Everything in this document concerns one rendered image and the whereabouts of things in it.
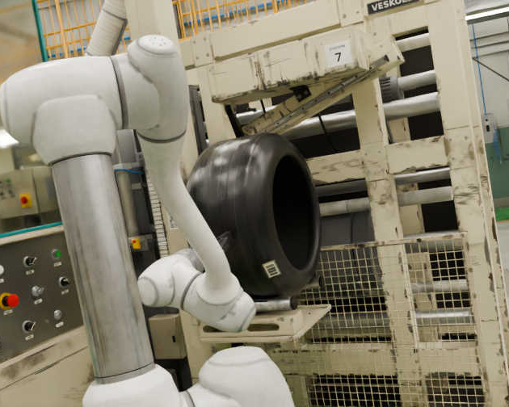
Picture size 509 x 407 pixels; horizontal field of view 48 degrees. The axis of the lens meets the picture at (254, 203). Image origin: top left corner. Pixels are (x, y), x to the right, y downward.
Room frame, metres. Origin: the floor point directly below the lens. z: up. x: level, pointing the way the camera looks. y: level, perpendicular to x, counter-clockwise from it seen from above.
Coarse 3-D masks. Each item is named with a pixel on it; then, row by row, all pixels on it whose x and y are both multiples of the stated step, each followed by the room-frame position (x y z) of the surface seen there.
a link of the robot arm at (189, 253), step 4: (176, 252) 1.50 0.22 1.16; (180, 252) 1.48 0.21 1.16; (184, 252) 1.48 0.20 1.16; (188, 252) 1.49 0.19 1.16; (192, 252) 1.49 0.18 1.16; (184, 256) 1.46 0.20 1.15; (188, 256) 1.47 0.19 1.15; (192, 256) 1.48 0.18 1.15; (196, 256) 1.49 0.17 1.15; (192, 260) 1.47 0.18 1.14; (196, 260) 1.48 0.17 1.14; (192, 264) 1.46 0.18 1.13; (196, 264) 1.47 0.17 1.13; (200, 264) 1.49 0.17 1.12; (196, 268) 1.47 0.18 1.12; (200, 268) 1.49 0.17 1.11; (200, 272) 1.49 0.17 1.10
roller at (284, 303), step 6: (258, 300) 1.87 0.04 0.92; (264, 300) 1.85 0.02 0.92; (270, 300) 1.84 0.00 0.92; (276, 300) 1.83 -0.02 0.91; (282, 300) 1.82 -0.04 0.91; (288, 300) 1.81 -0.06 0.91; (294, 300) 1.82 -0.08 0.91; (258, 306) 1.86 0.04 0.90; (264, 306) 1.85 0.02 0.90; (270, 306) 1.84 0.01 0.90; (276, 306) 1.83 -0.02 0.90; (282, 306) 1.82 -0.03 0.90; (288, 306) 1.81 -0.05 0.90; (294, 306) 1.81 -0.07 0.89
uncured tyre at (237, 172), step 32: (224, 160) 1.83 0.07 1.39; (256, 160) 1.79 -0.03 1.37; (288, 160) 2.16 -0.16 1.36; (192, 192) 1.82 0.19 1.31; (224, 192) 1.76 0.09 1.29; (256, 192) 1.74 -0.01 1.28; (288, 192) 2.24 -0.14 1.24; (224, 224) 1.75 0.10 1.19; (256, 224) 1.72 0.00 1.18; (288, 224) 2.25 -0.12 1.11; (320, 224) 2.14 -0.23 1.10; (256, 256) 1.73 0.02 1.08; (288, 256) 2.19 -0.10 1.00; (256, 288) 1.81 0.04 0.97; (288, 288) 1.85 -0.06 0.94
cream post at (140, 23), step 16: (128, 0) 2.08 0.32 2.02; (144, 0) 2.05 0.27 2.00; (160, 0) 2.08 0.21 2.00; (128, 16) 2.09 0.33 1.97; (144, 16) 2.06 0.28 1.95; (160, 16) 2.06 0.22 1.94; (144, 32) 2.06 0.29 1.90; (160, 32) 2.04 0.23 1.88; (176, 32) 2.14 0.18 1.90; (176, 48) 2.12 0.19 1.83; (192, 128) 2.14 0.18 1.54; (192, 144) 2.12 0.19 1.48; (192, 160) 2.10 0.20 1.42; (176, 240) 2.07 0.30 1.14; (192, 336) 2.07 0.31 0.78; (192, 352) 2.08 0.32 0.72; (208, 352) 2.05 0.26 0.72; (192, 368) 2.09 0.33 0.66; (192, 384) 2.09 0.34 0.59
